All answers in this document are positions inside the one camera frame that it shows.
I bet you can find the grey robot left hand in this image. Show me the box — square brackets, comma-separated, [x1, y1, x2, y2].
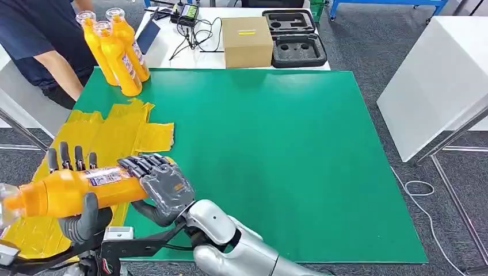
[47, 141, 114, 246]

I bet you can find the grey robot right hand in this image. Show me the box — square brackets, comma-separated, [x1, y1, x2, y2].
[117, 153, 196, 228]

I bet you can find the orange drink bottle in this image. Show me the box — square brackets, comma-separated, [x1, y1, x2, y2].
[105, 7, 151, 83]
[0, 166, 150, 229]
[75, 10, 120, 87]
[93, 21, 143, 97]

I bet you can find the yellow plastic sheet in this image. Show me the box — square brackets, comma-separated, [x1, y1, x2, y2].
[0, 98, 176, 260]

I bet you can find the steel side table leg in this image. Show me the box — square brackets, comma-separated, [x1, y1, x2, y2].
[0, 108, 50, 152]

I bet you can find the white table with equipment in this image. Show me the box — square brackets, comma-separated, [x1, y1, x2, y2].
[135, 6, 331, 71]

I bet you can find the white side table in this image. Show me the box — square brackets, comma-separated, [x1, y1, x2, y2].
[0, 44, 73, 140]

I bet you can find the dark blue tablet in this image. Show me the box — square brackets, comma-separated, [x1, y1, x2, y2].
[136, 19, 162, 55]

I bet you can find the green table mat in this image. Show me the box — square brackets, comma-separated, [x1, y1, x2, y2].
[74, 67, 429, 265]

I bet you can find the brown cardboard box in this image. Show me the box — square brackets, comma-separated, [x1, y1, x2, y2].
[222, 16, 275, 70]

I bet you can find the black charger with screen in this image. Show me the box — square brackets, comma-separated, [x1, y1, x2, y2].
[171, 3, 200, 26]

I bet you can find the black foam-lined open case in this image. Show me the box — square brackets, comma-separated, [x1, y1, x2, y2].
[262, 9, 329, 70]

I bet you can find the person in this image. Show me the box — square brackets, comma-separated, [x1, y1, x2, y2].
[0, 0, 100, 110]

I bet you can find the green crate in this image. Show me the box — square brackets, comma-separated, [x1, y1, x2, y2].
[309, 0, 325, 22]

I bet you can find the large white table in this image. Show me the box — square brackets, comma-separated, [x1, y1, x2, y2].
[376, 15, 488, 163]

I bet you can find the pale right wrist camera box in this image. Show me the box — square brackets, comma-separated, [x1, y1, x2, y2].
[102, 227, 135, 243]

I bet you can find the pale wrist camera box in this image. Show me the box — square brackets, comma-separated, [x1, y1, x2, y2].
[0, 243, 20, 267]
[102, 227, 135, 243]

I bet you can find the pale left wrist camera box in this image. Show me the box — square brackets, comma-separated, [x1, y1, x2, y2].
[0, 243, 20, 267]

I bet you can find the black cable bundle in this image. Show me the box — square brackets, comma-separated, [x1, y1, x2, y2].
[169, 17, 225, 61]

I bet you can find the white floor cable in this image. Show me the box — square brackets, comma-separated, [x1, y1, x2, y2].
[389, 166, 468, 276]

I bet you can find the blue metal frame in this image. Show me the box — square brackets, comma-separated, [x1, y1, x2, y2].
[329, 0, 449, 21]

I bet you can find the steel table leg frame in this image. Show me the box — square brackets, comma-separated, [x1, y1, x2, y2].
[414, 105, 488, 263]

